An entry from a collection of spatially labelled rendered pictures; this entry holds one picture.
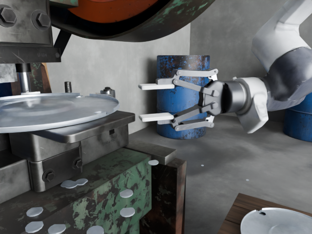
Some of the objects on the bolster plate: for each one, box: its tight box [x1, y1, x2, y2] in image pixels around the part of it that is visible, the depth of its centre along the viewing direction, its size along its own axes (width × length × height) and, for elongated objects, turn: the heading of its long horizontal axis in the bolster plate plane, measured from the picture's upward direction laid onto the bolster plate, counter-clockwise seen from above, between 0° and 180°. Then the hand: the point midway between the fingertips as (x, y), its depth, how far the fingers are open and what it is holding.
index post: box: [100, 87, 116, 98], centre depth 59 cm, size 3×3×10 cm
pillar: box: [19, 72, 31, 92], centre depth 60 cm, size 2×2×14 cm
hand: (153, 101), depth 51 cm, fingers open, 6 cm apart
